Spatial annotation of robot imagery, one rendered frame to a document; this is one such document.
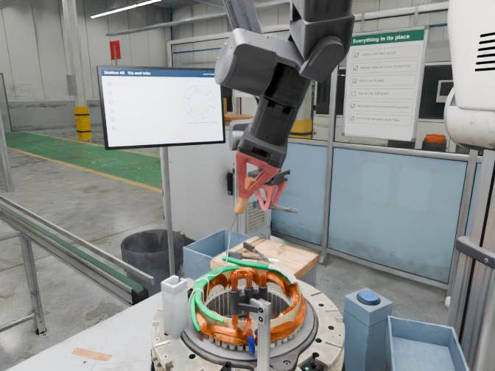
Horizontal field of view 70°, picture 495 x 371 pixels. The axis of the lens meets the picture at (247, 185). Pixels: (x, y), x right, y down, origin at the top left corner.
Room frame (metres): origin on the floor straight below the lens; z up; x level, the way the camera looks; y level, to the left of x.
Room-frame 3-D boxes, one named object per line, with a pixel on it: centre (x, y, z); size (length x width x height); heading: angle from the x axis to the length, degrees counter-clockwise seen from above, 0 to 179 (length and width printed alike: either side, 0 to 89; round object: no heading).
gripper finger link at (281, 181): (0.86, -0.05, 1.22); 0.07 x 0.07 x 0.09; 54
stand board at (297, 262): (0.81, -0.04, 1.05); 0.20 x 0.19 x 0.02; 53
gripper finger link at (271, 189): (0.86, -0.05, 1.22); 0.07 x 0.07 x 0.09; 54
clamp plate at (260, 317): (0.39, -0.01, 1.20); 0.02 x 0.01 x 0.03; 48
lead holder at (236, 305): (0.40, 0.00, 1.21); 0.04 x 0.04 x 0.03; 56
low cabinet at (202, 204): (3.27, 0.31, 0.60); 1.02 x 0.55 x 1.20; 50
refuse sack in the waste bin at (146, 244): (2.07, 0.60, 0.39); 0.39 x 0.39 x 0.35
